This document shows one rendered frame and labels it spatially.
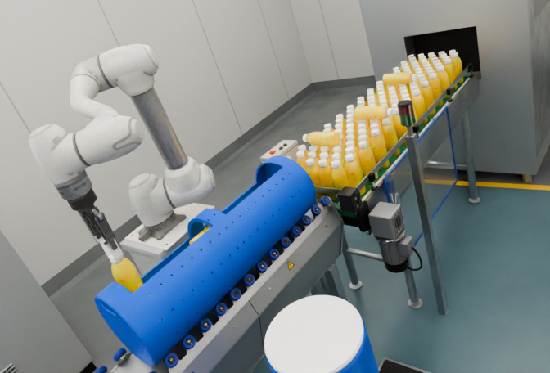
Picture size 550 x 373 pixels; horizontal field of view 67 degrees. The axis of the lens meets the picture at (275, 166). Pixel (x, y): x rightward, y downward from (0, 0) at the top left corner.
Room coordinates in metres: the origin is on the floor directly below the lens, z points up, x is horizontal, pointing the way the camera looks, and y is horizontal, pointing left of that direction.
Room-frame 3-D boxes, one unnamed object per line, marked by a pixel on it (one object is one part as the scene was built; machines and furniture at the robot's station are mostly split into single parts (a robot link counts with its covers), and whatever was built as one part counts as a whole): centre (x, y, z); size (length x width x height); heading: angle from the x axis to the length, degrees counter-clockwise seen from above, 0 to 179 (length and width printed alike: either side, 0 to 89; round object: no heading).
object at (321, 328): (0.84, 0.05, 1.03); 0.28 x 0.28 x 0.01
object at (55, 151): (1.15, 0.55, 1.66); 0.13 x 0.11 x 0.16; 91
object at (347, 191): (1.55, -0.26, 0.95); 0.10 x 0.07 x 0.10; 42
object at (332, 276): (1.57, -0.09, 0.31); 0.06 x 0.06 x 0.63; 42
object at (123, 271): (1.15, 0.57, 1.19); 0.07 x 0.07 x 0.19
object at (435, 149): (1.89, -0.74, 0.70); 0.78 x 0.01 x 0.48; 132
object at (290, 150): (2.02, -0.05, 1.05); 0.20 x 0.10 x 0.10; 132
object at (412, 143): (1.66, -0.62, 0.55); 0.04 x 0.04 x 1.10; 42
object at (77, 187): (1.15, 0.56, 1.55); 0.09 x 0.09 x 0.06
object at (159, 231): (1.78, 0.62, 1.04); 0.22 x 0.18 x 0.06; 135
